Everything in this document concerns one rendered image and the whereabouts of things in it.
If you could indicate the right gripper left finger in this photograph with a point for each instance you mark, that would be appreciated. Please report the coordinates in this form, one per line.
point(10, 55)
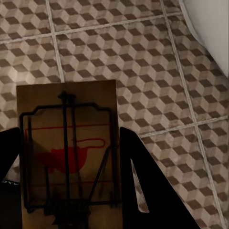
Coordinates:
point(9, 150)

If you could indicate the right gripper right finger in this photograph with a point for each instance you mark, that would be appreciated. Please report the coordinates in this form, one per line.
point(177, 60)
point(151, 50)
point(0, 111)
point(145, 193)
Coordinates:
point(166, 209)

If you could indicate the mousetrap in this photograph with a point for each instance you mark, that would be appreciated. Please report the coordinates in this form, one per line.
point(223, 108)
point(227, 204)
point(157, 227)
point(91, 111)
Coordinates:
point(69, 155)

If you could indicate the bathtub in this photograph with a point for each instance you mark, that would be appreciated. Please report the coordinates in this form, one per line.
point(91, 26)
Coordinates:
point(208, 22)

